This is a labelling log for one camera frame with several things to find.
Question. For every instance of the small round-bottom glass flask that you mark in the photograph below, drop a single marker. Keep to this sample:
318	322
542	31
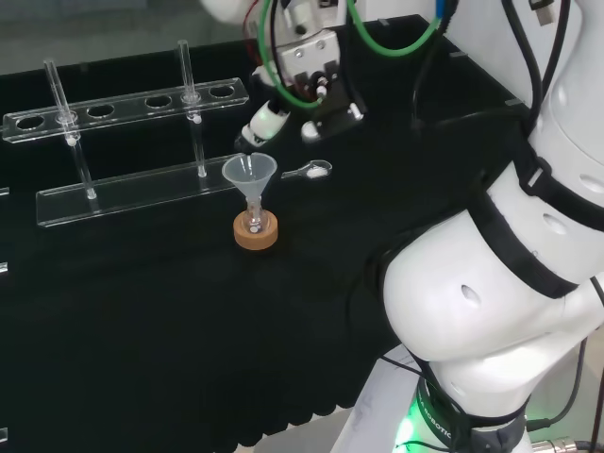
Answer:
255	222

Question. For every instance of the black bench cloth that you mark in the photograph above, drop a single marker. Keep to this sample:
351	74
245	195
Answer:
165	307

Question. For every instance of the white paper sheet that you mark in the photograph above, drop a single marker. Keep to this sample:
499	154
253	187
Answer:
377	415

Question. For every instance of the clear acrylic funnel stand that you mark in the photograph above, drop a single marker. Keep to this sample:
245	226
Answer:
132	193

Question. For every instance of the clear weighing funnel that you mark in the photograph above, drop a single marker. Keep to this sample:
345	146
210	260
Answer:
315	170

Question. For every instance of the clear plastic funnel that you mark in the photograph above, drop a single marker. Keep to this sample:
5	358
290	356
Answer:
248	172

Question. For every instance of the grey tape strip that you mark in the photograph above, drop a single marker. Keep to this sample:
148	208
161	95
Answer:
515	103
458	55

